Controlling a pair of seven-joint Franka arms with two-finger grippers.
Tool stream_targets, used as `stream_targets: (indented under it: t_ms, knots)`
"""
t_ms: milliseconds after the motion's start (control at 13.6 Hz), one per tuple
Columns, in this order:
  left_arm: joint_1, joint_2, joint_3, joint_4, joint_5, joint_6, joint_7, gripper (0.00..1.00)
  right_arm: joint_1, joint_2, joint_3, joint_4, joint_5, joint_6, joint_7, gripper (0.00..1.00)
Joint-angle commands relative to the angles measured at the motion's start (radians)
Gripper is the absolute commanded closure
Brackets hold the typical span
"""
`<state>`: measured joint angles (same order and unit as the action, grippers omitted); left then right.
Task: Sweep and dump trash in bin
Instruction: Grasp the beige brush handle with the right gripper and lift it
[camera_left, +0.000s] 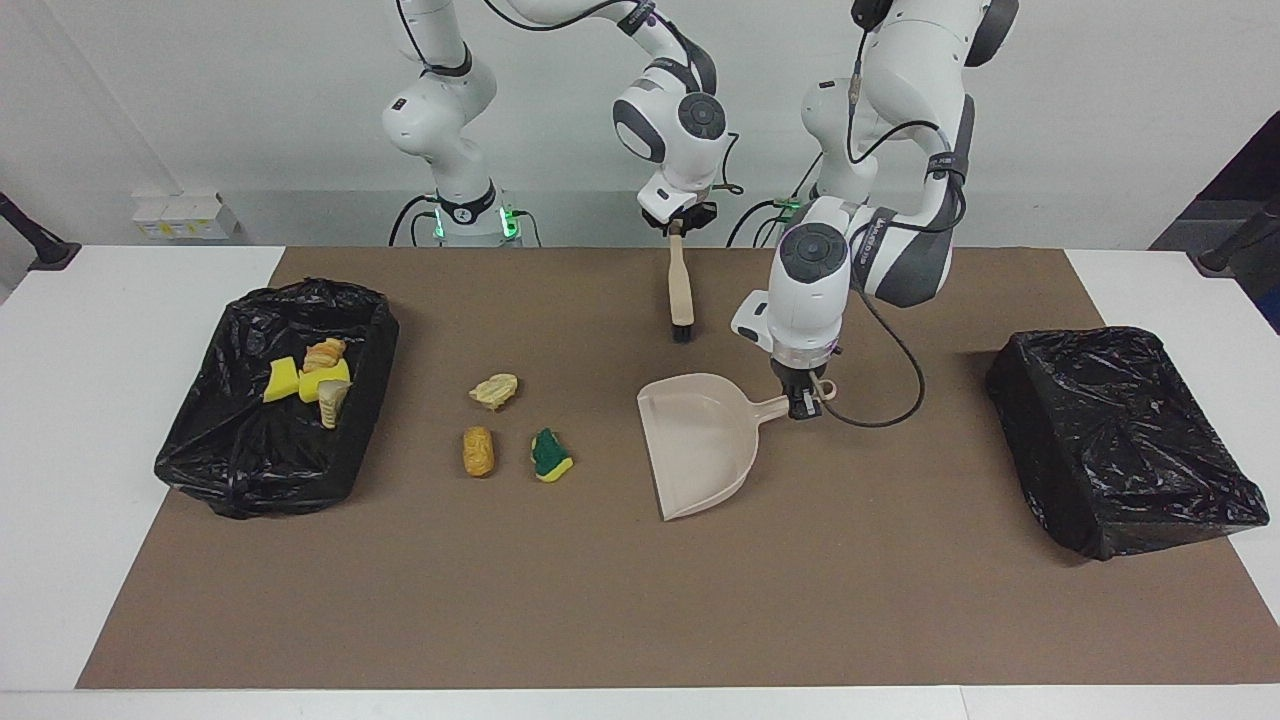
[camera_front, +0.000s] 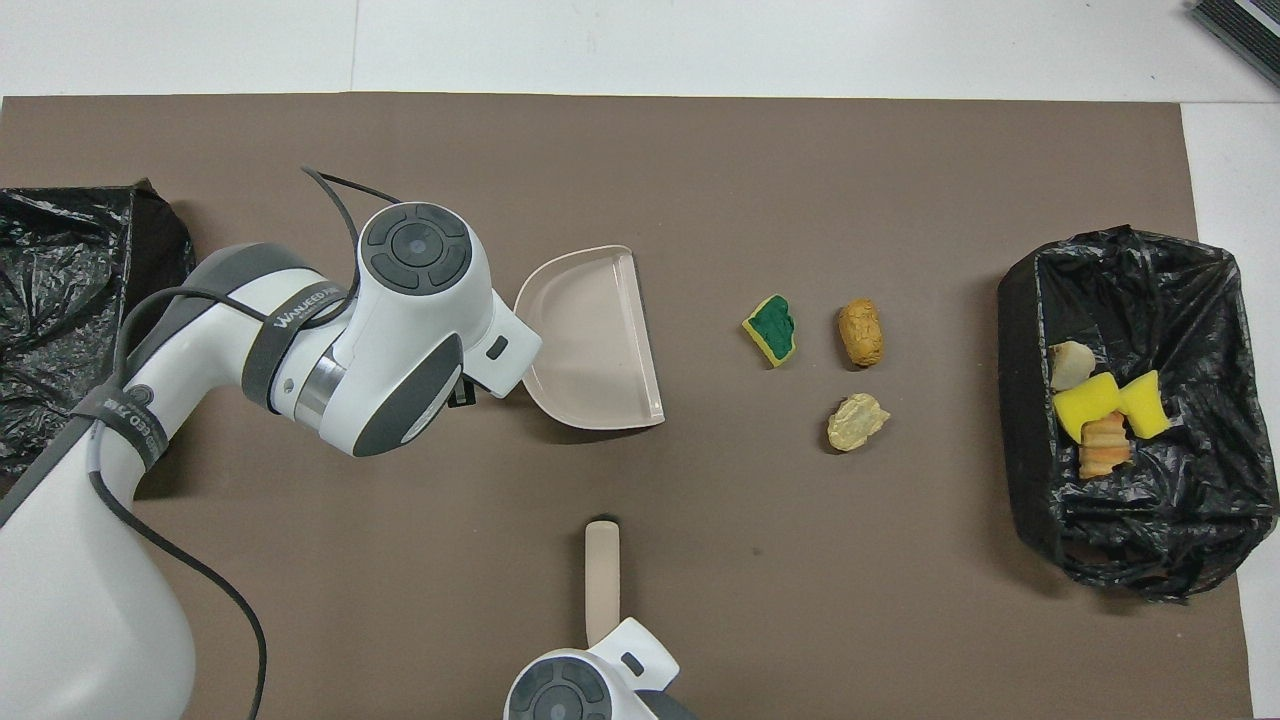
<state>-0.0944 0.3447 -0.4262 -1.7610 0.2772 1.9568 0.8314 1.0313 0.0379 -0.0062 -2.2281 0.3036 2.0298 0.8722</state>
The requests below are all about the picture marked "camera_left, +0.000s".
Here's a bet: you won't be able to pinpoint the beige hand brush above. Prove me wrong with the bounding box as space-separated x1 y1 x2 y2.
667 228 696 343

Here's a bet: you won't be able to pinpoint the black bag lined bin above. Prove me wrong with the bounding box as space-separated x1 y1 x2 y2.
985 326 1271 562
153 278 401 520

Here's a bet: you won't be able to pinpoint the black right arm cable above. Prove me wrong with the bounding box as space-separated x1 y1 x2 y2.
395 0 743 198

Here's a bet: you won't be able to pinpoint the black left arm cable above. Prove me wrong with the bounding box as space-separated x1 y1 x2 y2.
820 0 976 429

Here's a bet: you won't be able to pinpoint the orange brown sponge piece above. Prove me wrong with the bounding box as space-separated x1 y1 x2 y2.
461 426 497 479

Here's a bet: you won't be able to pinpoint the white wall socket boxes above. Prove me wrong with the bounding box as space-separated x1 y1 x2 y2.
131 192 241 242

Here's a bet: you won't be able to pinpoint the bright yellow notched sponge piece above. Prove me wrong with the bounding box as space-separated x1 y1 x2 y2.
298 360 353 404

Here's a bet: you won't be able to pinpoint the black stand pole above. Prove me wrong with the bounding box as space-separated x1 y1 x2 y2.
1187 195 1280 278
0 190 83 272

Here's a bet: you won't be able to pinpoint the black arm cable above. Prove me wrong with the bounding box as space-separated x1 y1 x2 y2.
395 0 743 198
820 0 976 429

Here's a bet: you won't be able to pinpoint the black base cable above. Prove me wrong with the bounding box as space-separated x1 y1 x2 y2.
388 193 441 248
726 197 803 248

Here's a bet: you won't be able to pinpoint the green and yellow sponge piece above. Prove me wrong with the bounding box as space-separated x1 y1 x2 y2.
530 427 575 484

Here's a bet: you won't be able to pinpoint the brown paper table mat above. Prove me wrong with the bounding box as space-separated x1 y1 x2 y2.
75 246 1280 691

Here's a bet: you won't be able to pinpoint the beige plastic dustpan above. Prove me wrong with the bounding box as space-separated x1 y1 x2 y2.
637 373 837 523

